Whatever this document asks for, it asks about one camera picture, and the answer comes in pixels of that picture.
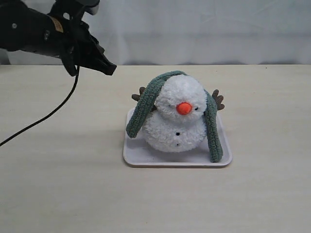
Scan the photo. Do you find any white rectangular tray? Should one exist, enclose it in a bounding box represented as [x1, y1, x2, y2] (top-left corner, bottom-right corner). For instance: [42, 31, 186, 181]
[123, 114, 233, 168]

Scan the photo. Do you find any white plush snowman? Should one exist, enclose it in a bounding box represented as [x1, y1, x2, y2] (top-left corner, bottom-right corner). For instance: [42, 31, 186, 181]
[131, 73, 225, 153]

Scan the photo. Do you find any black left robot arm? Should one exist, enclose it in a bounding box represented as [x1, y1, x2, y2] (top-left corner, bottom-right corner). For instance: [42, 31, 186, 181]
[0, 0, 117, 76]

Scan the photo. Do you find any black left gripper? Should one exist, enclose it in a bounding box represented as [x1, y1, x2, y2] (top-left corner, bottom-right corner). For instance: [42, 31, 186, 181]
[38, 9, 117, 76]

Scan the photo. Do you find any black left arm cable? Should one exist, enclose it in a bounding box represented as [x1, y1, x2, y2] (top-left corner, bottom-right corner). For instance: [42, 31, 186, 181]
[0, 14, 83, 147]

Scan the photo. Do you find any white curtain backdrop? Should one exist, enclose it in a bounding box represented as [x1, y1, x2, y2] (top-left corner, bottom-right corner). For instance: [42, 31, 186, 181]
[0, 0, 311, 66]

